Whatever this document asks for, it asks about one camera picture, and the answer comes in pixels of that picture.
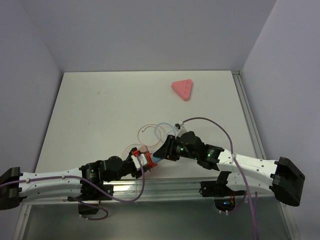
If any pink thin cable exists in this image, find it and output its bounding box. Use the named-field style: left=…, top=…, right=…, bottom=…
left=122, top=123, right=167, bottom=163

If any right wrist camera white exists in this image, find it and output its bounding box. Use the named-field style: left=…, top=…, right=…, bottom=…
left=174, top=121, right=187, bottom=138

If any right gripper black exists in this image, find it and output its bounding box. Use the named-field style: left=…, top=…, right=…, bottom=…
left=152, top=135, right=198, bottom=162

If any pink charger block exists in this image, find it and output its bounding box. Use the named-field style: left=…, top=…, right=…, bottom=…
left=138, top=145, right=149, bottom=153

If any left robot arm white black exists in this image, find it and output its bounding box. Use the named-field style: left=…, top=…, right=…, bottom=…
left=0, top=150, right=157, bottom=210

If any aluminium rail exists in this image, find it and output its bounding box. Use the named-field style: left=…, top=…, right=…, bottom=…
left=231, top=71, right=267, bottom=159
left=26, top=178, right=287, bottom=205

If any aluminium right side rail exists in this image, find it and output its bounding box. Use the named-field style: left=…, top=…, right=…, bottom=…
left=231, top=71, right=267, bottom=159

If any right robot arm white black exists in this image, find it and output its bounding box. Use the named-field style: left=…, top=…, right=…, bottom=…
left=153, top=131, right=305, bottom=207

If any blue plug adapter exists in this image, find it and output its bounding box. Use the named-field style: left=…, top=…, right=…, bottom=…
left=151, top=154, right=163, bottom=165

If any aluminium front rail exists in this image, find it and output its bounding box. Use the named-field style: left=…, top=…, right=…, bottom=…
left=26, top=178, right=287, bottom=205

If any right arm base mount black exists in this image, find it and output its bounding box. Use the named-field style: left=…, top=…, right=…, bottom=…
left=199, top=180, right=247, bottom=215

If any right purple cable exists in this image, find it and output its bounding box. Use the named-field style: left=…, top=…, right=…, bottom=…
left=182, top=116, right=260, bottom=240

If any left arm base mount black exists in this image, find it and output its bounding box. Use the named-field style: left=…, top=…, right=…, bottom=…
left=67, top=184, right=111, bottom=221

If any light blue thin cable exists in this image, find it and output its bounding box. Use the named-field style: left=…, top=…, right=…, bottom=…
left=153, top=122, right=178, bottom=143

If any red cube socket adapter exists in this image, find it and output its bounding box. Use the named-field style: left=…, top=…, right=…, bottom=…
left=131, top=150, right=158, bottom=172

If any pink triangular power strip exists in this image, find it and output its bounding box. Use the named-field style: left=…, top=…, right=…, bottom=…
left=171, top=79, right=193, bottom=102

